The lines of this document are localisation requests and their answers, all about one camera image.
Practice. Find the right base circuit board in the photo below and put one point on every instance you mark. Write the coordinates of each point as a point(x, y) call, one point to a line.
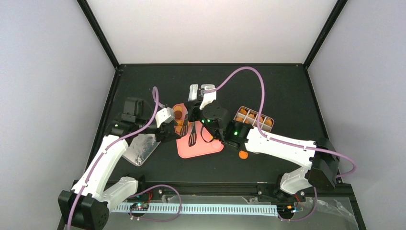
point(289, 209)

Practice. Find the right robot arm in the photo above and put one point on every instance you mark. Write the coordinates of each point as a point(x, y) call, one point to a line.
point(317, 167)

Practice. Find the dark chocolate round cookie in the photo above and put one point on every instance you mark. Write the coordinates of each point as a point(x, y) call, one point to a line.
point(178, 114)

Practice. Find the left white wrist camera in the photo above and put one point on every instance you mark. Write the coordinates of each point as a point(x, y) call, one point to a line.
point(165, 115)

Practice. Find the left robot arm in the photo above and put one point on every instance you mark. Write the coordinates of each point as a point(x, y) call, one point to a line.
point(89, 203)

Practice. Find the white divided cookie tin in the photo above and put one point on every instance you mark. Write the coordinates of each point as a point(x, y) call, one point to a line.
point(249, 116)

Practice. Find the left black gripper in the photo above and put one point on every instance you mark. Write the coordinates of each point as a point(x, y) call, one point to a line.
point(164, 135)

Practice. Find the pink cookie tray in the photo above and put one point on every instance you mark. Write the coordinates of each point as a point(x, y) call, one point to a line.
point(198, 140)

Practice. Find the left base circuit board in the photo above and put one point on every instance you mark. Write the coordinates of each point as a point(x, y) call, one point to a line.
point(139, 207)

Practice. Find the clear plastic tin lid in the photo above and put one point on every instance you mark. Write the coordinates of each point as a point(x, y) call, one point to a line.
point(141, 147)

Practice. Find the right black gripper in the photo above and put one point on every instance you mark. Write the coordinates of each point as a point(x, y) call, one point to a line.
point(191, 116)

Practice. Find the white slotted cable duct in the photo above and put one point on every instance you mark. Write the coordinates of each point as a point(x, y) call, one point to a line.
point(209, 209)

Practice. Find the base circuit board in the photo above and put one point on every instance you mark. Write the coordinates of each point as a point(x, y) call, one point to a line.
point(139, 207)
point(289, 209)

